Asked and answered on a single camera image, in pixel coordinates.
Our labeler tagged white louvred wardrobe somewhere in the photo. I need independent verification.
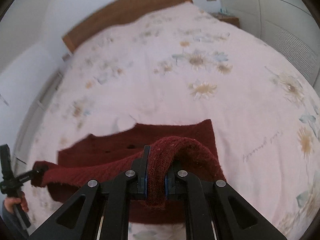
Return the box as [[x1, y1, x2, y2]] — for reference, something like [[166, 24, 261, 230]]
[[215, 0, 320, 85]]

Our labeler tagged person's left forearm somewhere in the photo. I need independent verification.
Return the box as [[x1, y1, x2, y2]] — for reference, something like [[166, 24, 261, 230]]
[[1, 200, 28, 240]]

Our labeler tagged person's left hand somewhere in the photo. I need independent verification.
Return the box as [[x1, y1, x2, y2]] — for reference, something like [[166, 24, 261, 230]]
[[4, 191, 29, 214]]

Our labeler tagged white low cabinet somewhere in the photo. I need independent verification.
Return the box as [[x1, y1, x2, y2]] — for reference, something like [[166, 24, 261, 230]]
[[11, 69, 63, 167]]

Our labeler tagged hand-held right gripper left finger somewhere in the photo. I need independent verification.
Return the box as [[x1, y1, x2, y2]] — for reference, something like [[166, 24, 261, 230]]
[[26, 145, 152, 240]]

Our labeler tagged dark red knitted sweater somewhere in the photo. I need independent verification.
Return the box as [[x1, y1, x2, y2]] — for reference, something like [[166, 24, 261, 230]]
[[31, 119, 227, 224]]

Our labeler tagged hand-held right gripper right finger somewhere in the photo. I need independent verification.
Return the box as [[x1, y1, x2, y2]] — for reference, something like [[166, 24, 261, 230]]
[[164, 159, 288, 240]]

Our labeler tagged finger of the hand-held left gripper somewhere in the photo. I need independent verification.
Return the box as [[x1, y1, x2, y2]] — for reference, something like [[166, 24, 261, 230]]
[[16, 166, 48, 183]]

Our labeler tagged wooden headboard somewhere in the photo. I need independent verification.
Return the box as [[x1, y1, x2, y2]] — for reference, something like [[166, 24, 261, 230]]
[[62, 0, 193, 54]]

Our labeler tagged pink floral bed sheet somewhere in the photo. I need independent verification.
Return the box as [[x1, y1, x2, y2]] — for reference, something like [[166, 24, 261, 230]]
[[12, 1, 320, 240]]

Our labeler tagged wooden nightstand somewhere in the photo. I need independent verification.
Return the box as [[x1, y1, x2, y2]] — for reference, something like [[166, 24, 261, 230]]
[[212, 12, 240, 28]]

